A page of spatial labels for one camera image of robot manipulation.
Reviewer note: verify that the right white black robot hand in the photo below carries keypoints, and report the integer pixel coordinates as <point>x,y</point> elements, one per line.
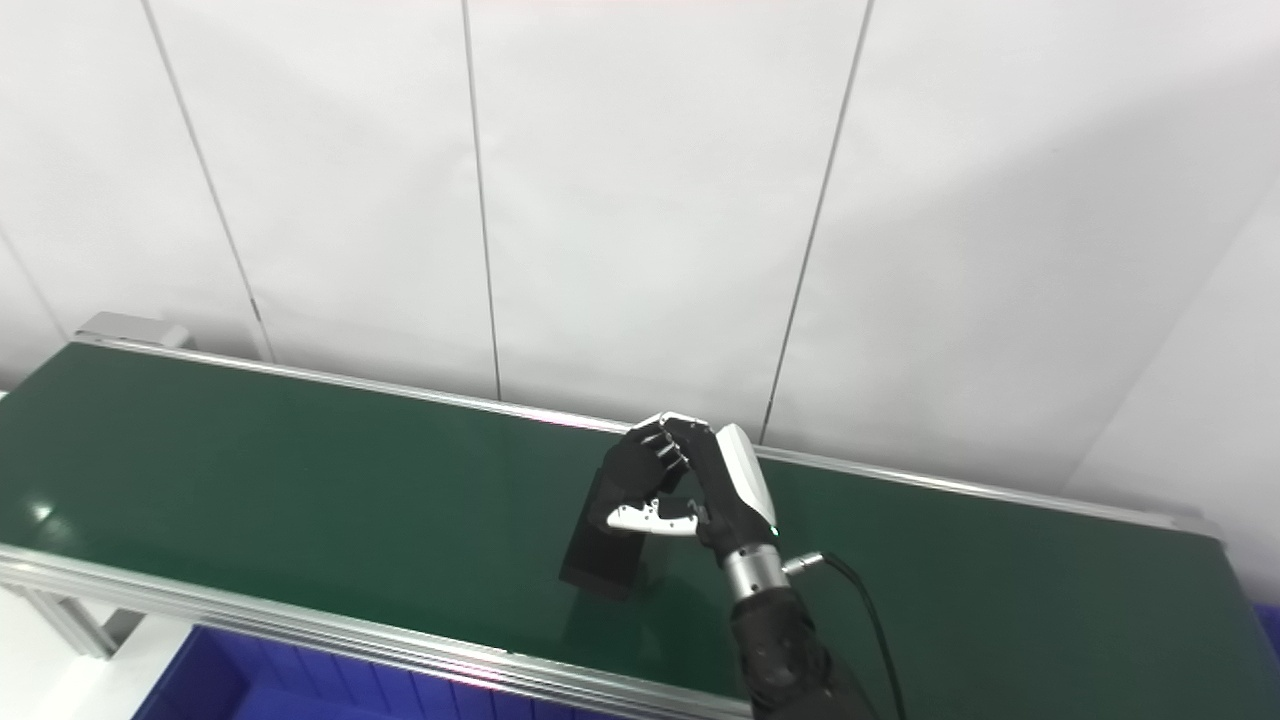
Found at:
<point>730,500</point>

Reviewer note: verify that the black cylinder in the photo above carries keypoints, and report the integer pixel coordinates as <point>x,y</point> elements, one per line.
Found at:
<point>605,560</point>

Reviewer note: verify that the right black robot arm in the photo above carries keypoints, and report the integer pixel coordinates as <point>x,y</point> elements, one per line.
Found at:
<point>780,650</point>

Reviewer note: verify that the green conveyor belt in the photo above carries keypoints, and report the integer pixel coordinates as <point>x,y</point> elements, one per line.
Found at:
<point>300,480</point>

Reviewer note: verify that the blue plastic bin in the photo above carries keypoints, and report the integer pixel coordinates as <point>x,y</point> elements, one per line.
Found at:
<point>1270,620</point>
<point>260,695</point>

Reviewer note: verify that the grey conveyor motor box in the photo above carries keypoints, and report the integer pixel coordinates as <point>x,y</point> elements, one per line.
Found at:
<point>130,330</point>

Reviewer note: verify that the aluminium conveyor support leg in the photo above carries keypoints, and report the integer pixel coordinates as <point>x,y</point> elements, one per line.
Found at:
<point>75,620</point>

